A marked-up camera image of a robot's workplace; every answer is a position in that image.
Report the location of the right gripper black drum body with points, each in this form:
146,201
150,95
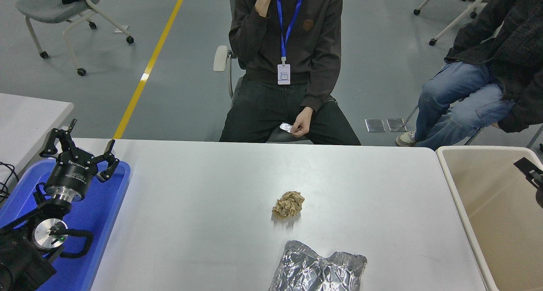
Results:
540,197

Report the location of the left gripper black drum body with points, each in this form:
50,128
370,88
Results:
72,172

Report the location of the silver foil tray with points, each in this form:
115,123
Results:
314,270

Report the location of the person's left hand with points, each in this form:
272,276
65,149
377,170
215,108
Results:
303,123

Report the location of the white side table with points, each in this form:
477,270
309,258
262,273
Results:
25,121

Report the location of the blue plastic tray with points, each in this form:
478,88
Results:
97,214

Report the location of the large pale beige bin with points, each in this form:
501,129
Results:
496,223

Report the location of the person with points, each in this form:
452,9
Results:
271,40
458,91

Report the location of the white paper scrap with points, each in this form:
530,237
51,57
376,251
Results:
121,28

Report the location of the metal floor socket plate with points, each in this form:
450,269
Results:
375,125
396,124

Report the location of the grey office chair white armrests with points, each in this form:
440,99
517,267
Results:
220,58

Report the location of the crumpled tan paper ball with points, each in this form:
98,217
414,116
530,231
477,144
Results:
288,205

